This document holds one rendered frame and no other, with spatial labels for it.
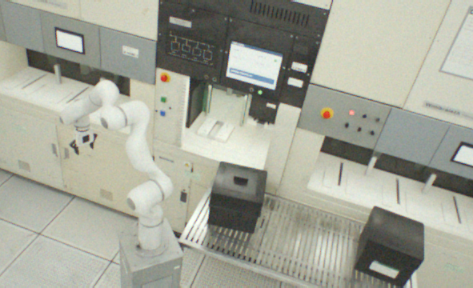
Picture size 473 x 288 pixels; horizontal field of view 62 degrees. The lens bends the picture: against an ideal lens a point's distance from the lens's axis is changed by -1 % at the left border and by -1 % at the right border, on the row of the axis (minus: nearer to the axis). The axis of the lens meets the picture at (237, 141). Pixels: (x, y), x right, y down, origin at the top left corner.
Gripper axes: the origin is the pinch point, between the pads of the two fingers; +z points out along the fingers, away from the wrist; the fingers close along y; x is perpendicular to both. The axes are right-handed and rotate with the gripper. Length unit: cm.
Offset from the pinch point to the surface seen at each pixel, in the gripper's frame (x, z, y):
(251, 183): -80, 0, 54
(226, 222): -79, 20, 38
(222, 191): -74, 0, 37
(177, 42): -12, -58, 54
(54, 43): 61, -36, 19
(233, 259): -97, 25, 25
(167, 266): -74, 32, 0
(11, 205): 87, 101, -19
